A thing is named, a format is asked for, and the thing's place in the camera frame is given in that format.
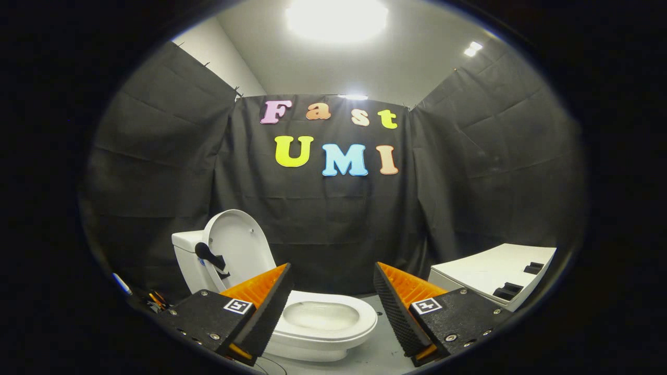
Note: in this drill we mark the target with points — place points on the large round ceiling light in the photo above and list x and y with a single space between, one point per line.
336 18

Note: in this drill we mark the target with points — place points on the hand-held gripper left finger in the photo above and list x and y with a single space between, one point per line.
266 317

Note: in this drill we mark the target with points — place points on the narrow ceiling light strip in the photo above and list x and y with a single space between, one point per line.
353 97

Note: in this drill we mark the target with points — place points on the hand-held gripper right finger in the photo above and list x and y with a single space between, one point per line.
398 317

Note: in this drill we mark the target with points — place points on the white toilet lid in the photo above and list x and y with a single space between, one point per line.
239 239

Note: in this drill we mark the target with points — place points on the white ceramic toilet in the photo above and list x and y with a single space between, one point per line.
312 348

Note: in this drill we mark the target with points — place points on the black backdrop cloth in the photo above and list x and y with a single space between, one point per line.
323 224

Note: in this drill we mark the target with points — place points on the grey drawer cabinet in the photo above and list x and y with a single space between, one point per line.
484 271

